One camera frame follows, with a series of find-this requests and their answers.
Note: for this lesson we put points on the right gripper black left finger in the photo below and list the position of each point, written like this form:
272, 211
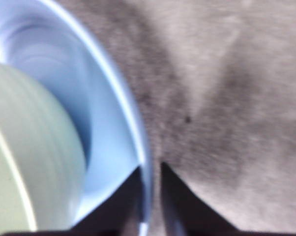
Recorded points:
113, 211

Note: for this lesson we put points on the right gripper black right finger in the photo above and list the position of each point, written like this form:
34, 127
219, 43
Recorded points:
187, 214

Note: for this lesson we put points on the blue round plate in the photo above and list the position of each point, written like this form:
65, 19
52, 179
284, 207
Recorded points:
106, 118

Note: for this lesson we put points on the pale green ribbed bowl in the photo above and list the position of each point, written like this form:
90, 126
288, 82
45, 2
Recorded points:
35, 147

